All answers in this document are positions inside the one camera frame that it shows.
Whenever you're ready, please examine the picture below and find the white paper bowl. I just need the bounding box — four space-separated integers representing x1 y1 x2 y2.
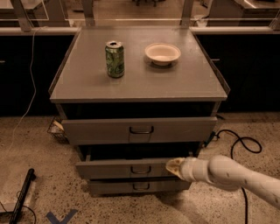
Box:
144 43 181 66

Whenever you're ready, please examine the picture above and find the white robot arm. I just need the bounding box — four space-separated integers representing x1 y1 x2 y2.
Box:
165 155 280 209

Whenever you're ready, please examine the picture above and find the black bar on floor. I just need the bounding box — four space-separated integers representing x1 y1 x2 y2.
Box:
9 168 36 224

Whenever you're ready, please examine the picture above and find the black floor cable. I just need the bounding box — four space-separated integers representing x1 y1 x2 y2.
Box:
204 129 263 224

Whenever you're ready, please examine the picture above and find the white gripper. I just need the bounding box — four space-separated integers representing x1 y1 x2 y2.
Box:
165 157 210 183

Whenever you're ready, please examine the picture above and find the grey bottom drawer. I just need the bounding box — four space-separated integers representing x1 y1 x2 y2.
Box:
87 178 191 195

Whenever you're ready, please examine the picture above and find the grey drawer cabinet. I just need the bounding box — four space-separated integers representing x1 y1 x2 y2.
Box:
48 26 231 197

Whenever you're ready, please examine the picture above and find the wire basket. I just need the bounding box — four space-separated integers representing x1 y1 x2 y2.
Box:
47 116 68 144

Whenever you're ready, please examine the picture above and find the green soda can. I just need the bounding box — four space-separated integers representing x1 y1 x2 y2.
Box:
105 40 124 78

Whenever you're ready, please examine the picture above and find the white hanging cable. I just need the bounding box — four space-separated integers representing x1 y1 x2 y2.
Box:
5 25 49 152

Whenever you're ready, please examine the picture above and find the grey drawer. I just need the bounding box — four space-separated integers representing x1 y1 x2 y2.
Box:
76 143 200 180
87 178 191 195
62 117 217 145

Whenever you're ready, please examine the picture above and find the grey top drawer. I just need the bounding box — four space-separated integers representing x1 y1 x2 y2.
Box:
62 117 217 145

